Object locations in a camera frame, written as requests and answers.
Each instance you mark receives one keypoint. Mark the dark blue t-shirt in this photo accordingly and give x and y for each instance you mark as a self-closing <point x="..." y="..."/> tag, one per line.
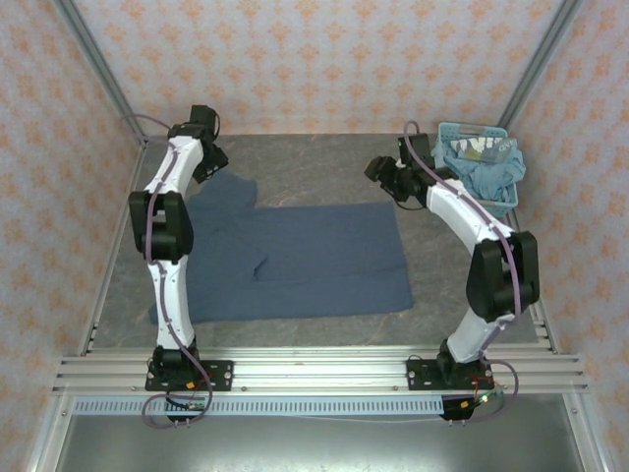
<point x="314" y="255"/>

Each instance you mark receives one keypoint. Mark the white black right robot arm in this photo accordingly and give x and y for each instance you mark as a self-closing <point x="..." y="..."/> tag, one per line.
<point x="472" y="334"/>

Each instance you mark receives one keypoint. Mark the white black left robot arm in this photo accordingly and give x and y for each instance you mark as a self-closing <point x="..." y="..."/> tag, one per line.
<point x="172" y="295"/>

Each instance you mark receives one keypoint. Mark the light blue t-shirt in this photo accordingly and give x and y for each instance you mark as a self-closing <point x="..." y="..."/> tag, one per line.
<point x="491" y="178"/>

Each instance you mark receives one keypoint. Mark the white printed t-shirt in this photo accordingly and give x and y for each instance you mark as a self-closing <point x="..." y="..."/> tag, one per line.
<point x="484" y="147"/>

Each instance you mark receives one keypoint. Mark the light blue plastic laundry basket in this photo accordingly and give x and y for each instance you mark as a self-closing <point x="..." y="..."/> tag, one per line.
<point x="494" y="132"/>

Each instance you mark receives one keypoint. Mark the aluminium mounting beam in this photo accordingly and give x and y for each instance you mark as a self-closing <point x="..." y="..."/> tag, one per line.
<point x="319" y="369"/>

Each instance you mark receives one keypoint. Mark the aluminium frame post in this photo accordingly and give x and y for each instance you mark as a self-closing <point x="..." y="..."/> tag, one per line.
<point x="98" y="64"/>
<point x="538" y="64"/>

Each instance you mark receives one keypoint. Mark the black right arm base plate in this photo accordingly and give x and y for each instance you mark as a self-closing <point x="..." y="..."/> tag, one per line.
<point x="420" y="376"/>

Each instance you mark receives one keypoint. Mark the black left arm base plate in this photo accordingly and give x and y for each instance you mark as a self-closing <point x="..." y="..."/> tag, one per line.
<point x="218" y="376"/>

